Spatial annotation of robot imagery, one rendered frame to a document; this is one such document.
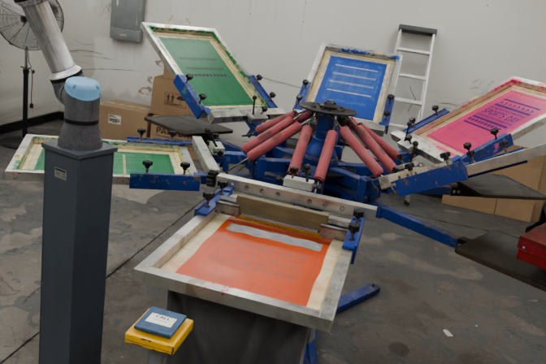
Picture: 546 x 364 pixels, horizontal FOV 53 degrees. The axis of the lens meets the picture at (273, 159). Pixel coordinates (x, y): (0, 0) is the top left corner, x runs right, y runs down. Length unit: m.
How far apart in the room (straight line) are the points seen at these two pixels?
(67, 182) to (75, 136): 0.16
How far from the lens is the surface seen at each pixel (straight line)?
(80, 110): 1.98
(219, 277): 1.72
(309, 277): 1.80
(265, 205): 2.08
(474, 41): 6.08
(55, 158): 2.05
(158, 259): 1.72
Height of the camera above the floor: 1.77
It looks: 15 degrees down
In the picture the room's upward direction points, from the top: 8 degrees clockwise
